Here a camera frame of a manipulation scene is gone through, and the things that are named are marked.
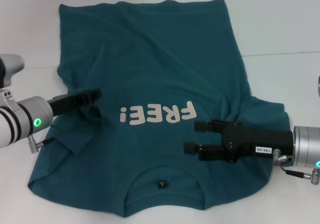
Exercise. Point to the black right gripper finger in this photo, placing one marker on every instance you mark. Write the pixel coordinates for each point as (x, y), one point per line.
(207, 126)
(212, 152)

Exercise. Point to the teal t-shirt with FREE print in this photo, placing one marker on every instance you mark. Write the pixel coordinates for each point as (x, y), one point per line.
(150, 59)

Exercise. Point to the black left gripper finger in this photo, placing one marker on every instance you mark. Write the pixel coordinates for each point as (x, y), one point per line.
(90, 95)

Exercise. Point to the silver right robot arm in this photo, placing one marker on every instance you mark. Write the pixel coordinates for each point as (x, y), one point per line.
(306, 145)

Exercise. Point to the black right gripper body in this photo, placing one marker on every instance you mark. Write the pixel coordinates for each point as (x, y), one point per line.
(265, 141)

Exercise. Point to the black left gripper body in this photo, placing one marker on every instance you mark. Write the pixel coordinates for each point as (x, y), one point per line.
(65, 103)

